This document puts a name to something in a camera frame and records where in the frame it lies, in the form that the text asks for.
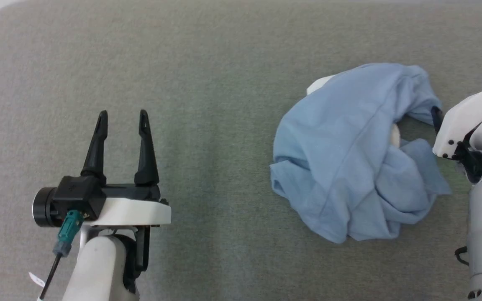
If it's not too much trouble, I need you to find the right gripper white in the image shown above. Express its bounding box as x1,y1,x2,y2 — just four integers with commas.
430,89,482,185

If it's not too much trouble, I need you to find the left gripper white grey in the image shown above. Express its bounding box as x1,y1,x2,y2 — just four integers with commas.
81,109,172,227

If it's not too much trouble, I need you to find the light blue polo shirt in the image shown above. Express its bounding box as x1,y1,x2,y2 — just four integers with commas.
269,63,453,244

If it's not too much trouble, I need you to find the grey-green fabric sofa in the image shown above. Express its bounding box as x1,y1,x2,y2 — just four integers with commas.
0,0,482,301

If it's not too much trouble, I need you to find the black cable with teal connector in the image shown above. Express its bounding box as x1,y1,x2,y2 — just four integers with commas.
37,209,85,301

